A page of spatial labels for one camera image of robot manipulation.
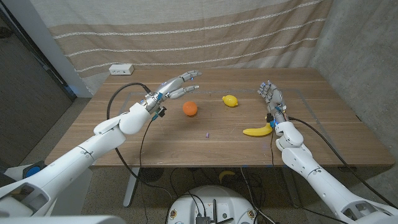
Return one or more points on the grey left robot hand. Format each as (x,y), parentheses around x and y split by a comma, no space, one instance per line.
(169,87)

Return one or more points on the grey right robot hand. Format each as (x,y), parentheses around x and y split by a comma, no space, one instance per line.
(273,98)

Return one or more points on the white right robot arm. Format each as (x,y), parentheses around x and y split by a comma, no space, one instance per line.
(314,177)

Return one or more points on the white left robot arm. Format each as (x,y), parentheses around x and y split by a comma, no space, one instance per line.
(62,168)

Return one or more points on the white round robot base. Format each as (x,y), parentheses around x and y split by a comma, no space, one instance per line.
(211,199)

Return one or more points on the orange toy fruit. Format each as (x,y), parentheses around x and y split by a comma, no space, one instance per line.
(190,108)

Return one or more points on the yellow toy banana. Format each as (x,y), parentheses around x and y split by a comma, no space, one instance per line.
(256,132)

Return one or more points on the yellow toy lemon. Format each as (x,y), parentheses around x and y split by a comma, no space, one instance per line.
(230,100)

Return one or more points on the white power strip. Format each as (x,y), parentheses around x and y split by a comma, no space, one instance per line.
(121,69)

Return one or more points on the beige striped backdrop cloth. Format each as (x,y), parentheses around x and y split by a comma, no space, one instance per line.
(186,34)

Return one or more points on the black round floor disc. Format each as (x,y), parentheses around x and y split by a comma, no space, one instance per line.
(150,174)

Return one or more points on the white table leg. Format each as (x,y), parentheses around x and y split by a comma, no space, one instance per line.
(130,189)
(290,186)

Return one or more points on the yellow banana on floor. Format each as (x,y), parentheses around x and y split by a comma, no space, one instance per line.
(224,174)

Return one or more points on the blue and black floor object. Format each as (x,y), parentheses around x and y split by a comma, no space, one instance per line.
(32,170)

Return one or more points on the white robot torso edge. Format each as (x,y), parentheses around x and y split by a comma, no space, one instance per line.
(62,220)

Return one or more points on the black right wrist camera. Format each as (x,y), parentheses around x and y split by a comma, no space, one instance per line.
(269,118)

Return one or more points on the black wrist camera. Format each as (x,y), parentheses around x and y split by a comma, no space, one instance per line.
(161,111)
(269,118)

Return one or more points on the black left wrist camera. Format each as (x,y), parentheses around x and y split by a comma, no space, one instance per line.
(161,111)

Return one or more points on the dark perforated wall panel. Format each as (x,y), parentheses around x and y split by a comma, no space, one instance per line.
(28,102)

